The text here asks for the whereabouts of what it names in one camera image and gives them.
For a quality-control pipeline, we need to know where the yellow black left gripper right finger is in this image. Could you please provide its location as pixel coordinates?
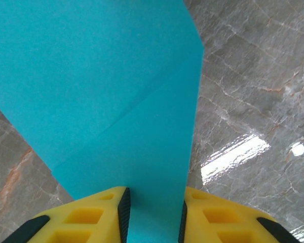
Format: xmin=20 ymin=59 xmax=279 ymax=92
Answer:
xmin=178 ymin=186 xmax=301 ymax=243

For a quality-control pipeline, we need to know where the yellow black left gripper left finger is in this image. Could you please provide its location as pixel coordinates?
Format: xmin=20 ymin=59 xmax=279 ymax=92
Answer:
xmin=1 ymin=186 xmax=131 ymax=243

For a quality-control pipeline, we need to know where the turquoise cloth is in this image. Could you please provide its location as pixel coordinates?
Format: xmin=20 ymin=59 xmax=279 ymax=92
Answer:
xmin=0 ymin=0 xmax=205 ymax=243

